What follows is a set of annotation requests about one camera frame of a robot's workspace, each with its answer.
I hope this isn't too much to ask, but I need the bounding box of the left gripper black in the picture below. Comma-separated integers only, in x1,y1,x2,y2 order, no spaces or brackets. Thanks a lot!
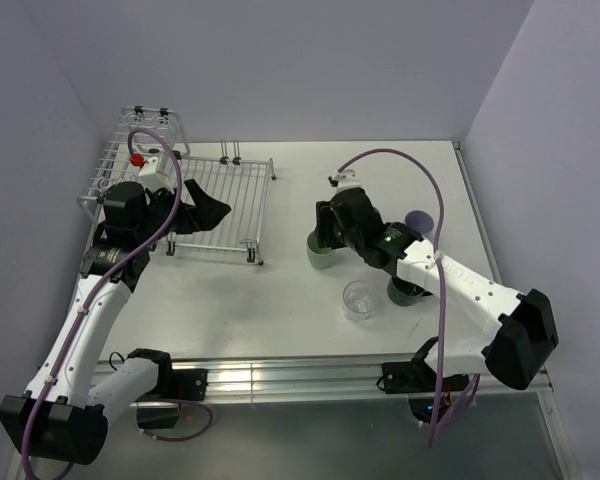
135,179,229,246

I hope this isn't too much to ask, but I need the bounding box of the light green cup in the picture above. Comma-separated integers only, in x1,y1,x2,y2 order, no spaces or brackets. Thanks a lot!
306,231,337,270

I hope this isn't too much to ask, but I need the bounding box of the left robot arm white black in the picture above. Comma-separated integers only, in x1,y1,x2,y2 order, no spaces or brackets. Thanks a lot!
0,179,231,465

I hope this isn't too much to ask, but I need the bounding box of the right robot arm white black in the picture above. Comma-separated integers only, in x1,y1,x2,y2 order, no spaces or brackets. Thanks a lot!
315,187,559,391

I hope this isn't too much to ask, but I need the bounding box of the clear glass cup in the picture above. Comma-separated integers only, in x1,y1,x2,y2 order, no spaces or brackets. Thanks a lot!
342,280,375,322

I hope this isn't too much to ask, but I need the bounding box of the purple cup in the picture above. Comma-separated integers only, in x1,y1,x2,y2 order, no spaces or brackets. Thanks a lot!
404,210,436,242

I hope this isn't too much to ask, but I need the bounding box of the dark green mug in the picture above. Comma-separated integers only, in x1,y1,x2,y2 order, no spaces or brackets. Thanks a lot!
387,277,431,307

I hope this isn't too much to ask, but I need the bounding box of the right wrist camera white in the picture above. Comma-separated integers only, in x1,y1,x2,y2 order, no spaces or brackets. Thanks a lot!
328,169,362,192

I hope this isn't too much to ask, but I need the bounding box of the silver wire dish rack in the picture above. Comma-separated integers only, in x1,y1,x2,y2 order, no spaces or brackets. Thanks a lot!
75,104,277,266

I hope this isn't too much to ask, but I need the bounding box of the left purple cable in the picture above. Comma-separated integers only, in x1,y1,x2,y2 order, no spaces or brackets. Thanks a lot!
20,128,215,479

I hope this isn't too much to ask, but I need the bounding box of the purple cable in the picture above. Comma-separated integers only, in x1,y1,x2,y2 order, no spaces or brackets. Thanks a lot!
20,128,215,479
337,148,481,447

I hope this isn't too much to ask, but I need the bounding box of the aluminium rail frame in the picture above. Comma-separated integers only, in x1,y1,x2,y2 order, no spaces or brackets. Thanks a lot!
4,142,581,480

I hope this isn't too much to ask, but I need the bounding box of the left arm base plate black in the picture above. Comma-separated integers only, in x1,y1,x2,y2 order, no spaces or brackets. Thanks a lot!
169,368,208,401

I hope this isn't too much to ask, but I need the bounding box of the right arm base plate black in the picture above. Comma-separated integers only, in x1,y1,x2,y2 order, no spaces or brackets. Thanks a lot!
377,357,471,396

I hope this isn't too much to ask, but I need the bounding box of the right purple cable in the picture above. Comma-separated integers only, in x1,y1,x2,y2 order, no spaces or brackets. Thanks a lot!
337,148,481,447

